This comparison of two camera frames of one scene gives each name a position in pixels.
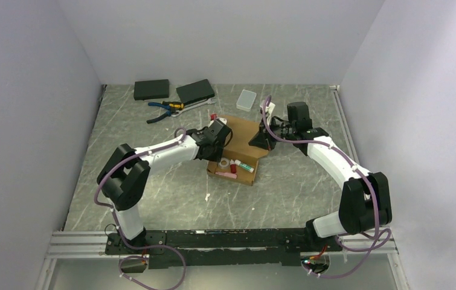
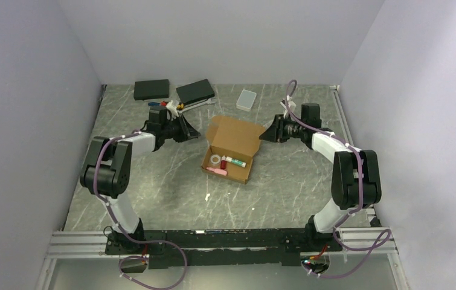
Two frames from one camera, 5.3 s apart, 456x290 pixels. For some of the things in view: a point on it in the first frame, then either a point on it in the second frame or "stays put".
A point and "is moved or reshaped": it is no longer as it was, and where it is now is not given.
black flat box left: [151, 89] stays put
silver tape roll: [222, 159] is moved or reshaped
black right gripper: [263, 139] → [275, 133]
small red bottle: [233, 166] → [223, 162]
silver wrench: [209, 101] stays put
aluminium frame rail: [93, 244] stays put
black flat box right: [195, 91] stays put
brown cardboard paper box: [240, 159] is moved or reshaped
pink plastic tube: [227, 174] → [217, 170]
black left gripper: [217, 156] → [187, 131]
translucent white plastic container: [246, 100] stays put
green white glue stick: [243, 165] is moved or reshaped
